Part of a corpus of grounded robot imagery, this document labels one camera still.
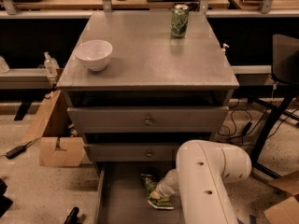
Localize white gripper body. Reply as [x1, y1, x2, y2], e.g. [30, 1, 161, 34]
[156, 169, 179, 198]

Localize green jalapeno chip bag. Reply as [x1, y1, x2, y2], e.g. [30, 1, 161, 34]
[140, 174, 174, 210]

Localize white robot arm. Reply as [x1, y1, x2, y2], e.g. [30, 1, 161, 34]
[149, 140, 251, 224]

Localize bottom open grey drawer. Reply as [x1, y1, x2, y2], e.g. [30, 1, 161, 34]
[93, 161, 185, 224]

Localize middle grey drawer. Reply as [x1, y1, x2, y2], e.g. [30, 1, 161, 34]
[84, 143, 180, 162]

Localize top grey drawer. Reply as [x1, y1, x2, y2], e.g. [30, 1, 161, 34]
[67, 106, 228, 133]

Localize grey drawer cabinet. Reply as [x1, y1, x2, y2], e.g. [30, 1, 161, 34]
[56, 10, 240, 224]

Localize black object on floor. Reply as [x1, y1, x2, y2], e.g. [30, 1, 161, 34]
[64, 207, 79, 224]

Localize wooden block with notch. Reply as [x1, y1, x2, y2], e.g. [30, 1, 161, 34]
[39, 137, 85, 167]

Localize cardboard box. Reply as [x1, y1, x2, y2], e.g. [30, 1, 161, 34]
[263, 171, 299, 224]

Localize leaning wooden board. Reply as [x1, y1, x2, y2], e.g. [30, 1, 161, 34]
[21, 91, 69, 143]

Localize black power adapter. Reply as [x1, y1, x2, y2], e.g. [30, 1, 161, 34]
[6, 146, 26, 160]

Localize white ceramic bowl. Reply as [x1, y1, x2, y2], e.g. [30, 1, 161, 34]
[75, 40, 113, 71]

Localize white pump dispenser bottle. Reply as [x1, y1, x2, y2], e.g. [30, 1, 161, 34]
[221, 43, 230, 55]

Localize clear plastic bottle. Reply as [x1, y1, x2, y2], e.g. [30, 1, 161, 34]
[44, 51, 59, 75]

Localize green soda can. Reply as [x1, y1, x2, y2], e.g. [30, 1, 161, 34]
[171, 4, 189, 37]

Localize black stand with legs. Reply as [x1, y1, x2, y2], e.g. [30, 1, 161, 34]
[250, 35, 299, 178]

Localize black floor cables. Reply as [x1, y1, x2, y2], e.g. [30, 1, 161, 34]
[217, 98, 299, 147]

